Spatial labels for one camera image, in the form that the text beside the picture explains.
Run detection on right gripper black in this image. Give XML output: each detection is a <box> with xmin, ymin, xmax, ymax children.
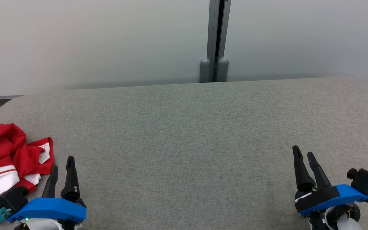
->
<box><xmin>293</xmin><ymin>145</ymin><xmax>341</xmax><ymax>213</ymax></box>

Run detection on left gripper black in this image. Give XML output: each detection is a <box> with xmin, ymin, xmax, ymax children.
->
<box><xmin>42</xmin><ymin>156</ymin><xmax>87</xmax><ymax>210</ymax></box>

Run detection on red and white shorts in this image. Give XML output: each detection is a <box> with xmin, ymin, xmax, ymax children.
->
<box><xmin>0</xmin><ymin>123</ymin><xmax>54</xmax><ymax>193</ymax></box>

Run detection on grey cylinder post foot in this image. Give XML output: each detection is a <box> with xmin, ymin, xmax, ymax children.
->
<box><xmin>217</xmin><ymin>57</ymin><xmax>229</xmax><ymax>82</ymax></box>
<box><xmin>199</xmin><ymin>58</ymin><xmax>211</xmax><ymax>83</ymax></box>

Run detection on grey metal partition post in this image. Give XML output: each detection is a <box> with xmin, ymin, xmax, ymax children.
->
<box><xmin>207</xmin><ymin>0</ymin><xmax>232</xmax><ymax>83</ymax></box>

